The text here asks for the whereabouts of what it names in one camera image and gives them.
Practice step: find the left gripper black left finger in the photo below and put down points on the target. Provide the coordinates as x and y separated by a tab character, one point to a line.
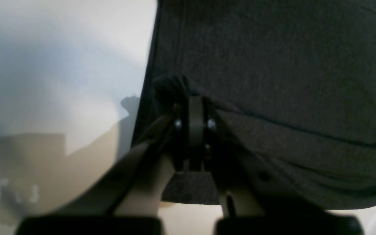
125	200

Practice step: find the black t-shirt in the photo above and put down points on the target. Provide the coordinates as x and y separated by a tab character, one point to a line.
295	80

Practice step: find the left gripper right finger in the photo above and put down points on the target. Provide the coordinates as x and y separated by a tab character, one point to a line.
254	200

